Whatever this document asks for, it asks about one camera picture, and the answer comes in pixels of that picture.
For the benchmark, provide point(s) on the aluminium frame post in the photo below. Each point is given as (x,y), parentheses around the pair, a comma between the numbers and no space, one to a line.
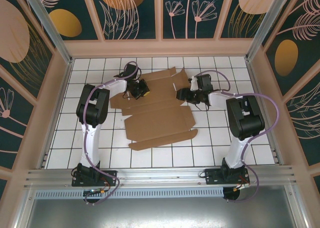
(48,25)
(266,25)

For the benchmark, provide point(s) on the grey metal sheet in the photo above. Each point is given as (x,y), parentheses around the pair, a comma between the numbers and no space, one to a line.
(160,213)

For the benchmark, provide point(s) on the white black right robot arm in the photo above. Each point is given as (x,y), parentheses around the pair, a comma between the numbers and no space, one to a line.
(236,153)

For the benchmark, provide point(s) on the yellow power connector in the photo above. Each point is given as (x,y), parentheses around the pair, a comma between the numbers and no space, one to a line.
(236,188)

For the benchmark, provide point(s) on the aluminium side rail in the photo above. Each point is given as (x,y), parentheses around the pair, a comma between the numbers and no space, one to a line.
(255,84)

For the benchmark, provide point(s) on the small green circuit board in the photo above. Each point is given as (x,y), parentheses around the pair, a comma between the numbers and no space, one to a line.
(93,192)

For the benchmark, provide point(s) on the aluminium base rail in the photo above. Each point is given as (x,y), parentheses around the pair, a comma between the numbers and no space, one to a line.
(160,175)

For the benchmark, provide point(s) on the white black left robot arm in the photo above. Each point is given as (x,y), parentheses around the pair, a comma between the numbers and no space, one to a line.
(91,143)

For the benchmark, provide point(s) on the brown cardboard box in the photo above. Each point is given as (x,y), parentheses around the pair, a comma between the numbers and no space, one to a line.
(155,113)

